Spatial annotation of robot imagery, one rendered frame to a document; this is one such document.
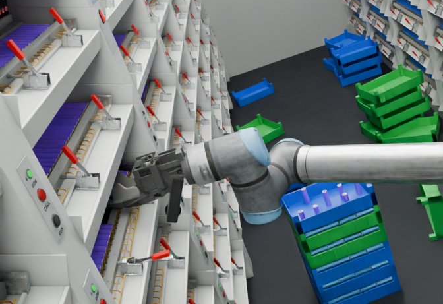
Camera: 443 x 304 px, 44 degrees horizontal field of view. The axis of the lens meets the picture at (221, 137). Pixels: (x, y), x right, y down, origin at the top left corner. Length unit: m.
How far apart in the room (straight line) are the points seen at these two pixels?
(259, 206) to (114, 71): 0.49
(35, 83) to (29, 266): 0.32
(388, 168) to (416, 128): 2.14
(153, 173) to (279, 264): 1.46
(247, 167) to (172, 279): 0.38
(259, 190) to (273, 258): 1.42
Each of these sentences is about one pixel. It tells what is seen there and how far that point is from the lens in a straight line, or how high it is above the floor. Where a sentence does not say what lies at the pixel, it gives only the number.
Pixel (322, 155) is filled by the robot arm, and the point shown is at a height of 0.95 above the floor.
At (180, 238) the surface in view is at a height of 0.76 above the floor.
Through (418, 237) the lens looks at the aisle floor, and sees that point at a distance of 2.51.
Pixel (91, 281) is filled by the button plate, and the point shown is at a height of 1.11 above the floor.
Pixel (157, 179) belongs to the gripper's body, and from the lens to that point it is 1.20.
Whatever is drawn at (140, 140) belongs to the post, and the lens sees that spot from 1.44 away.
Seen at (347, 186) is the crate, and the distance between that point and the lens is 2.17.
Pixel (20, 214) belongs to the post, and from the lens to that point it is 0.75.
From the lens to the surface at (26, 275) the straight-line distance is 0.79.
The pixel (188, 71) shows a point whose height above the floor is 0.79.
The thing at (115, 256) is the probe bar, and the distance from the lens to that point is 1.12.
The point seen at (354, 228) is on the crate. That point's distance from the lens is 2.05.
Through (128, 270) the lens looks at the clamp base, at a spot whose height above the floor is 0.97.
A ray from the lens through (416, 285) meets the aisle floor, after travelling 2.29.
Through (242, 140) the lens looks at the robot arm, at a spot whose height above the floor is 1.07.
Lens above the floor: 1.54
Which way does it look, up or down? 23 degrees down
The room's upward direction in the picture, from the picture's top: 21 degrees counter-clockwise
